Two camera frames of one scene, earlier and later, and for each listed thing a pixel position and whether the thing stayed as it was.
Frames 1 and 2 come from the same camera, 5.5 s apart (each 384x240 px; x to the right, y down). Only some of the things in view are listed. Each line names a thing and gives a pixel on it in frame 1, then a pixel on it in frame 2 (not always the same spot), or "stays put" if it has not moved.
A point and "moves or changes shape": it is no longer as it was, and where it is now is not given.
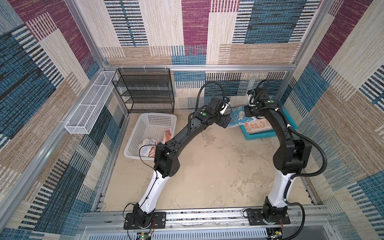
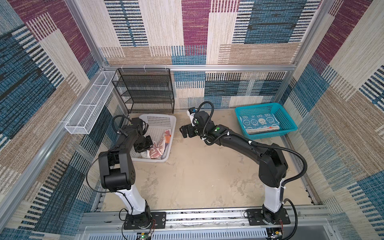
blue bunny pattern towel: [239, 116] -> [259, 121]
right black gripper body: [250, 111] -> [193, 131]
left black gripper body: [220, 120] -> [143, 144]
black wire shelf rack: [145, 90] stays put
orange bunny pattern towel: [258, 125] moves or changes shape
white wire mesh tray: [82, 120] stays put
